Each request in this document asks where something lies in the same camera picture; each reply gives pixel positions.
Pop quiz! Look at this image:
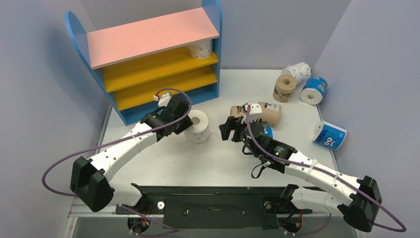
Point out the white floral paper roll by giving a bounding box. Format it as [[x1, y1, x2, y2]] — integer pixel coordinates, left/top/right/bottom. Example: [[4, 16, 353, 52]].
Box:
[[281, 62, 312, 85], [186, 40, 213, 60], [184, 110, 210, 144]]

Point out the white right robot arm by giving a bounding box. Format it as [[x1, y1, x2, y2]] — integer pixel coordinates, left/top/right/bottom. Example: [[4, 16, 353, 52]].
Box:
[[219, 116, 382, 233]]

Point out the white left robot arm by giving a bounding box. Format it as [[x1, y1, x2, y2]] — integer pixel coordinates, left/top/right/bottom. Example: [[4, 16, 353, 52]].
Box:
[[70, 93, 193, 213]]

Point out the blue pink yellow shelf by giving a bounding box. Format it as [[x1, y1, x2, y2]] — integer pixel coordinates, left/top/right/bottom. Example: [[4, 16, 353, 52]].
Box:
[[64, 0, 223, 125]]

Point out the brown cartoon paper roll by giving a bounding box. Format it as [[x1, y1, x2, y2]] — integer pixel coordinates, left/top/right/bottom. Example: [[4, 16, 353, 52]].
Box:
[[230, 106, 246, 118]]

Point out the blue wrapped paper roll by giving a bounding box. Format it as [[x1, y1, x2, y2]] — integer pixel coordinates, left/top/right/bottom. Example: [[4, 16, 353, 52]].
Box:
[[263, 126, 274, 138], [300, 77, 328, 105], [312, 120, 347, 150]]

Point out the brown standing paper roll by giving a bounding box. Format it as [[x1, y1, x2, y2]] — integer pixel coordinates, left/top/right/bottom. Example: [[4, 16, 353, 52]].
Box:
[[273, 74, 297, 103]]

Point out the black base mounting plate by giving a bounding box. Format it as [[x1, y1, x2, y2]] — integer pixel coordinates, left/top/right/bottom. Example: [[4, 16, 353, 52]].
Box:
[[131, 186, 300, 230]]

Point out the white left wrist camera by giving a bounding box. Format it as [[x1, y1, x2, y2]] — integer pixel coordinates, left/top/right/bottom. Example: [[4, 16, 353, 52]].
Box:
[[154, 92, 172, 107]]

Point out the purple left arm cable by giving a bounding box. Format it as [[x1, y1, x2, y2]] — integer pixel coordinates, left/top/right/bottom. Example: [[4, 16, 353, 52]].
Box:
[[42, 88, 193, 237]]

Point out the aluminium rail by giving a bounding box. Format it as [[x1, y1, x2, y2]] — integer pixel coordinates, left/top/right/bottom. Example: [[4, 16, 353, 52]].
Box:
[[67, 205, 165, 218]]

